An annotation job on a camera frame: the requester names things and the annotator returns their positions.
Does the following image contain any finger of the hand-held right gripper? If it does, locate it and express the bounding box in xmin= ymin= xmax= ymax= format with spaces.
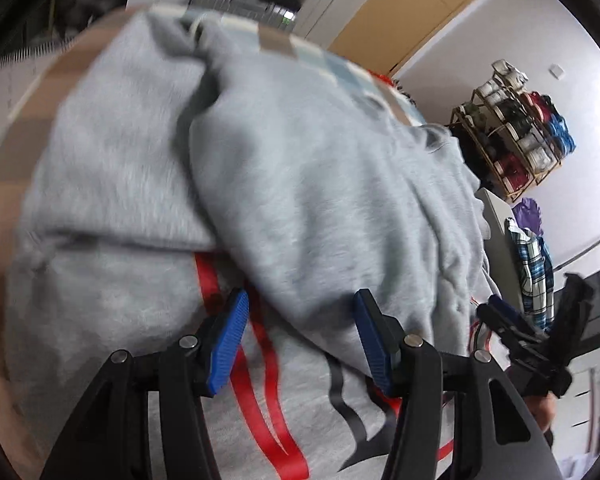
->
xmin=550 ymin=272 xmax=595 ymax=358
xmin=477 ymin=296 xmax=547 ymax=357

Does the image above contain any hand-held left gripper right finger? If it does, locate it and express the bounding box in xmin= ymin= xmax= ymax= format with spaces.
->
xmin=352 ymin=288 xmax=563 ymax=480

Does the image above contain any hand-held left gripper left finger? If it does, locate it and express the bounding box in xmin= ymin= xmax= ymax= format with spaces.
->
xmin=40 ymin=288 xmax=251 ymax=480

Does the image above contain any grey printed hoodie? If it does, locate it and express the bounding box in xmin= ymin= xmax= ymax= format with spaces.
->
xmin=2 ymin=10 xmax=503 ymax=480

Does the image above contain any person's right hand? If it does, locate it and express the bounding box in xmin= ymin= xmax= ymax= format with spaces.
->
xmin=525 ymin=392 xmax=557 ymax=435

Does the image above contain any blue plaid shirt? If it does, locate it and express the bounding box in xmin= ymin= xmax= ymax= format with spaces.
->
xmin=505 ymin=217 xmax=556 ymax=331

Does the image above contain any purple plastic bag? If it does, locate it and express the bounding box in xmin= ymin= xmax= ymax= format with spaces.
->
xmin=511 ymin=197 xmax=543 ymax=233

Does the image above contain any wooden shoe rack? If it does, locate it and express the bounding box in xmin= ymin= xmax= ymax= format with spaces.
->
xmin=450 ymin=60 xmax=576 ymax=201

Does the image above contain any checked bed blanket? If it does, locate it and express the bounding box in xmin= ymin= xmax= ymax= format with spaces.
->
xmin=0 ymin=2 xmax=431 ymax=461

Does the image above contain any wooden door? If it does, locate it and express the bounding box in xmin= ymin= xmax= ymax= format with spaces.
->
xmin=330 ymin=0 xmax=518 ymax=76

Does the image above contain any silver hard suitcase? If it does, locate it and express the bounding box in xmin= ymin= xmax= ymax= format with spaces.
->
xmin=192 ymin=0 xmax=301 ymax=31

